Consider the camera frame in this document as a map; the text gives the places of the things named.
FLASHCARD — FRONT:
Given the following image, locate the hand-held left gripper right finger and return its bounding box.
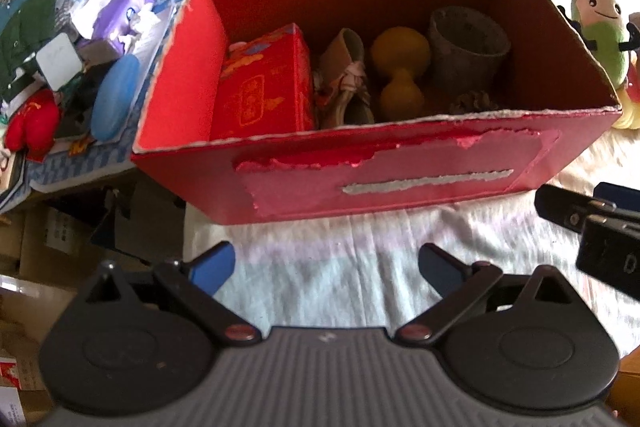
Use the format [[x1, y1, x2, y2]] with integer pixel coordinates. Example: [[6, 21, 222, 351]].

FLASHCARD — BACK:
[[395, 243, 574, 346]]

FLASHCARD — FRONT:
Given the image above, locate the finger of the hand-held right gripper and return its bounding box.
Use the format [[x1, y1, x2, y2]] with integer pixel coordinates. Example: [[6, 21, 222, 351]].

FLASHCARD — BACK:
[[594, 182, 640, 214], [534, 183, 618, 235]]

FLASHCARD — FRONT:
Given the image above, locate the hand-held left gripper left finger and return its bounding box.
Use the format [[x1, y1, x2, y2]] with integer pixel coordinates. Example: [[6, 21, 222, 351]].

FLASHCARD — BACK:
[[77, 241, 236, 346]]

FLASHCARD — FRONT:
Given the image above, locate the red cardboard box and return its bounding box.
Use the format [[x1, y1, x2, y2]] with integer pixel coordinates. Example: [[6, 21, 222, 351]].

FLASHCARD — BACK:
[[131, 0, 623, 226]]

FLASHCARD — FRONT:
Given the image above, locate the brown pine cone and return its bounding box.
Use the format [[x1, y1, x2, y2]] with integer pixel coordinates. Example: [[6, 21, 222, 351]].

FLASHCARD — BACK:
[[448, 89, 501, 115]]

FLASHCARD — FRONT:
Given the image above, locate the small red printed box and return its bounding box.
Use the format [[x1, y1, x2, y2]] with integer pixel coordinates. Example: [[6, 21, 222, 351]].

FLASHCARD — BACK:
[[210, 23, 317, 142]]

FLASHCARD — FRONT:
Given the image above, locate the beige straw shoe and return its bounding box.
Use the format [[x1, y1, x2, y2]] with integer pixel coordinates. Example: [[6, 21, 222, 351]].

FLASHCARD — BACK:
[[314, 28, 376, 130]]

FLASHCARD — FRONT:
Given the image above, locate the orange gourd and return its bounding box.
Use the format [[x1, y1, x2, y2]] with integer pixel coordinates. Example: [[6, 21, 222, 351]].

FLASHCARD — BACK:
[[370, 27, 432, 120]]

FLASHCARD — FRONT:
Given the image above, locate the yellow plush toy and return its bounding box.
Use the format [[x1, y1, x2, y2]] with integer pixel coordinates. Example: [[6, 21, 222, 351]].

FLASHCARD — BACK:
[[612, 72, 640, 130]]

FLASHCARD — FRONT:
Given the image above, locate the cartoon printed bed sheet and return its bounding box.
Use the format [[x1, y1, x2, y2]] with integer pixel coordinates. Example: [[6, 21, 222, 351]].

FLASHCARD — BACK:
[[182, 0, 640, 358]]

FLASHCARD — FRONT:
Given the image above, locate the green plush toy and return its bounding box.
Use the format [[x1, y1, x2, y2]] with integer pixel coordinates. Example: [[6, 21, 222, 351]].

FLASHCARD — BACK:
[[557, 0, 640, 82]]

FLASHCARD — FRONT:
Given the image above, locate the brown cardboard box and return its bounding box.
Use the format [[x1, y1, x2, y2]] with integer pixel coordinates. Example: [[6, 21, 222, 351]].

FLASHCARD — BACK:
[[0, 187, 186, 358]]

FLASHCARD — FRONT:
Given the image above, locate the blue oval disc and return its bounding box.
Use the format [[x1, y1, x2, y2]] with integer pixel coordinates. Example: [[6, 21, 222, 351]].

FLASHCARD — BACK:
[[91, 54, 142, 142]]

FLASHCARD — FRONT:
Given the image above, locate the red plush toy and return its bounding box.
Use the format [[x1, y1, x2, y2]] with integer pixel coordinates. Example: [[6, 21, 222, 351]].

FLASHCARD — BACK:
[[5, 89, 62, 162]]

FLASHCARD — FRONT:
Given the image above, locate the white square card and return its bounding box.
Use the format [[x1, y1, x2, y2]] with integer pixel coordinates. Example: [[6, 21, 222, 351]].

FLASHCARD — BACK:
[[36, 33, 83, 88]]

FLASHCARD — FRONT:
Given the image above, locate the purple packet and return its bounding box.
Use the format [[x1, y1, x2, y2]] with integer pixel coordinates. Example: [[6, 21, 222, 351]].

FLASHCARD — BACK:
[[92, 0, 156, 55]]

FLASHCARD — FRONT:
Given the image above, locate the green cloth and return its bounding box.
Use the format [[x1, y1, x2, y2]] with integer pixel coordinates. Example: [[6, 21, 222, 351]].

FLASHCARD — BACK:
[[0, 0, 68, 100]]

